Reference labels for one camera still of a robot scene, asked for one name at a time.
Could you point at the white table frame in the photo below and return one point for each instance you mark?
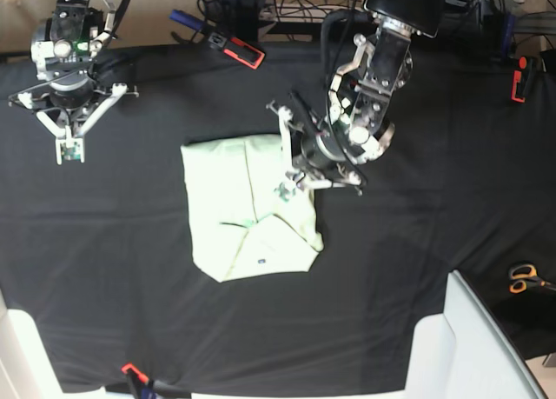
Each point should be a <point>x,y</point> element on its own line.
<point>462,353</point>
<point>26,371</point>

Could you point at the white table frame left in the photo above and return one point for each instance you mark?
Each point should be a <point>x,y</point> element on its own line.
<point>26,371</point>

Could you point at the blue handled clamp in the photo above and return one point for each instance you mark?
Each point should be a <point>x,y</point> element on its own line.
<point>190,21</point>

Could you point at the red black clamp top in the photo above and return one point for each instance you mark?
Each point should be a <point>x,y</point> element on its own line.
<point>235,48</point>

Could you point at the white table frame right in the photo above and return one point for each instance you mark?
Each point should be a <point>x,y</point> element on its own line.
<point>462,353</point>

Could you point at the red black clamp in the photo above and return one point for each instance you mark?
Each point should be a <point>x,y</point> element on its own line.
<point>519,82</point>
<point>235,48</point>

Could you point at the black table cloth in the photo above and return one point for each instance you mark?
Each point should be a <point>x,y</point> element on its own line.
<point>99,253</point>

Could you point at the light green T-shirt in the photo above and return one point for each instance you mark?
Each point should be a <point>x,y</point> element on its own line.
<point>240,225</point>

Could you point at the red clamp bottom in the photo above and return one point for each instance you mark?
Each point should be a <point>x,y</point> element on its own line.
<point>143,387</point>

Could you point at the orange handled scissors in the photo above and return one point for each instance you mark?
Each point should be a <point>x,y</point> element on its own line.
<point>525,276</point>

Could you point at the red black clamp right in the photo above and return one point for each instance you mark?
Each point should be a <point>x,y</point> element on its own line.
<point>519,82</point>

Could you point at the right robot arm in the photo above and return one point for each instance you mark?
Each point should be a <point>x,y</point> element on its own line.
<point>67,46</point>

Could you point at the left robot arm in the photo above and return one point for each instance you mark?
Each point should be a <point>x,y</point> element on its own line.
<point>359,92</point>

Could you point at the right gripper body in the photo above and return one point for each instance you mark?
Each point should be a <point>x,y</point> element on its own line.
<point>72,112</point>

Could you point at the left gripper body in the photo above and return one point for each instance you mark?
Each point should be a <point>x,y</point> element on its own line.
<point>311,155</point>

